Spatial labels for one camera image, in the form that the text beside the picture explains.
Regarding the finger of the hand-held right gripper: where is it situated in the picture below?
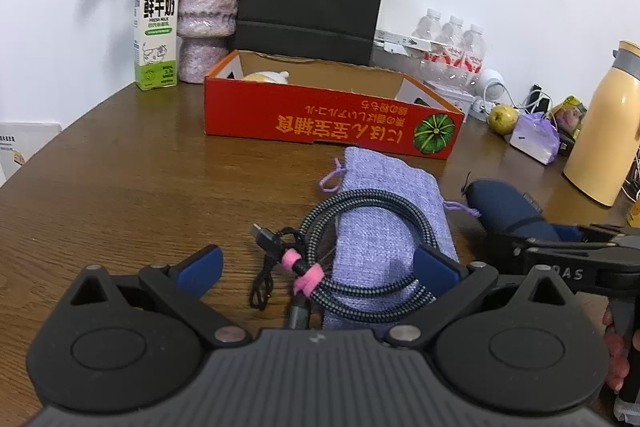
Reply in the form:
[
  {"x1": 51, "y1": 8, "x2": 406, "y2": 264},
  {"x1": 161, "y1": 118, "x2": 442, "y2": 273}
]
[
  {"x1": 485, "y1": 231, "x2": 640, "y2": 275},
  {"x1": 547, "y1": 222, "x2": 640, "y2": 250}
]

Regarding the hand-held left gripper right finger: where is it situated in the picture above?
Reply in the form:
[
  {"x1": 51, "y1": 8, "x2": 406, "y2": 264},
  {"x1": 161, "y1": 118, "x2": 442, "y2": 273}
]
[{"x1": 385, "y1": 244, "x2": 576, "y2": 350}]

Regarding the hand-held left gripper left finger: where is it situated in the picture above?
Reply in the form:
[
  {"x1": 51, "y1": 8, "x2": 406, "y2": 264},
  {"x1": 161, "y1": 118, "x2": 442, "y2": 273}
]
[{"x1": 67, "y1": 244, "x2": 253, "y2": 350}]

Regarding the navy zip case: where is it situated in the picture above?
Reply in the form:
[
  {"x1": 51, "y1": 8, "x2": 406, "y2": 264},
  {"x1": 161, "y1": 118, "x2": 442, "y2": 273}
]
[{"x1": 462, "y1": 178, "x2": 561, "y2": 243}]

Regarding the grey braided cable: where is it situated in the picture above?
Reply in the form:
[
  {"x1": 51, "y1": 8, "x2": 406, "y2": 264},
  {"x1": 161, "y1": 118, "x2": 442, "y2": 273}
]
[{"x1": 248, "y1": 189, "x2": 443, "y2": 333}]

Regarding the purple drawstring pouch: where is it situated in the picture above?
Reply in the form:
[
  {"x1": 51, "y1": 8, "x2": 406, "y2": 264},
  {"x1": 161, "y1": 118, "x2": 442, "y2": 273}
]
[{"x1": 320, "y1": 147, "x2": 460, "y2": 333}]

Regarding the red cardboard box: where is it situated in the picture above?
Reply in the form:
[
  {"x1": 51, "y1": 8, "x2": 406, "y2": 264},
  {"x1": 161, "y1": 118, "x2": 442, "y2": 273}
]
[{"x1": 203, "y1": 50, "x2": 466, "y2": 162}]

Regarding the yellow plush toy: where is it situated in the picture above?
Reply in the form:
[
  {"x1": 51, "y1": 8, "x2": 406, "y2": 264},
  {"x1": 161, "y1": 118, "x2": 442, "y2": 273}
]
[{"x1": 242, "y1": 71, "x2": 291, "y2": 85}]

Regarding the person's right hand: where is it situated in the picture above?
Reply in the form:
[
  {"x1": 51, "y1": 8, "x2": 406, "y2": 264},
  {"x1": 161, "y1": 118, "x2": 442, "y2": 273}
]
[{"x1": 602, "y1": 307, "x2": 631, "y2": 393}]

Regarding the purple gift bag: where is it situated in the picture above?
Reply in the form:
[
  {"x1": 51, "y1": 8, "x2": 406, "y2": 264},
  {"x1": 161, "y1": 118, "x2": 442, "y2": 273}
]
[{"x1": 509, "y1": 112, "x2": 561, "y2": 165}]

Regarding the yellow thermos jug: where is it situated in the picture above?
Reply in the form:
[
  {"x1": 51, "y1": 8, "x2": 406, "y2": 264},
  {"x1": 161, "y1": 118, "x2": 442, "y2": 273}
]
[{"x1": 564, "y1": 40, "x2": 640, "y2": 208}]

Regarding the colorful snack packet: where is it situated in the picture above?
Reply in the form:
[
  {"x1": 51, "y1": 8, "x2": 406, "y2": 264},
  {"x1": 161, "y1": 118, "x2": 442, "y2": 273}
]
[{"x1": 550, "y1": 96, "x2": 588, "y2": 142}]

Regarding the green pear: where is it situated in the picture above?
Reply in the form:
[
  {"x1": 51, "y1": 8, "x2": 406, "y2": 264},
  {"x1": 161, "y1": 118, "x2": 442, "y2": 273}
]
[{"x1": 488, "y1": 104, "x2": 518, "y2": 135}]

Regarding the black power adapter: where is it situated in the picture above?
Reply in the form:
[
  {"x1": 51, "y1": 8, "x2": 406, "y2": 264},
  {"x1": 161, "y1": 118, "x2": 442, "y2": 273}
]
[{"x1": 527, "y1": 84, "x2": 553, "y2": 114}]

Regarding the white round device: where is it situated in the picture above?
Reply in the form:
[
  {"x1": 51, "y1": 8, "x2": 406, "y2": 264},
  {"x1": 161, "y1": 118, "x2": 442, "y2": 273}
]
[{"x1": 477, "y1": 68, "x2": 506, "y2": 100}]

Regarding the white printed board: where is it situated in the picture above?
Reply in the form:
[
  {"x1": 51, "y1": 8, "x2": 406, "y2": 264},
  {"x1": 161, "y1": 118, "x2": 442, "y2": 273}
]
[{"x1": 0, "y1": 122, "x2": 62, "y2": 188}]

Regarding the flat white box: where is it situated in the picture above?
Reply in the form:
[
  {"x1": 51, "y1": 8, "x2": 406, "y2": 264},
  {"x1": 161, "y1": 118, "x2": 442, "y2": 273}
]
[{"x1": 375, "y1": 28, "x2": 433, "y2": 56}]

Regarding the white green milk carton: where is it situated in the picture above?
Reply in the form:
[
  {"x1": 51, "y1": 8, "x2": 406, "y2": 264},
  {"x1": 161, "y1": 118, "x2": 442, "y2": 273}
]
[{"x1": 132, "y1": 0, "x2": 181, "y2": 92}]

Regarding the purple fuzzy vase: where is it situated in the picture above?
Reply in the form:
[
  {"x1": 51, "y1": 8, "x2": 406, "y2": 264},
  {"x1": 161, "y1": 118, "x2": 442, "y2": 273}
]
[{"x1": 177, "y1": 0, "x2": 246, "y2": 84}]

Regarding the white power strip with cables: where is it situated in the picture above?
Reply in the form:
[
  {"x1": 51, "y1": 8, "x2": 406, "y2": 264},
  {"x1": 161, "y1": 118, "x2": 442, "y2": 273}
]
[{"x1": 427, "y1": 81, "x2": 478, "y2": 122}]

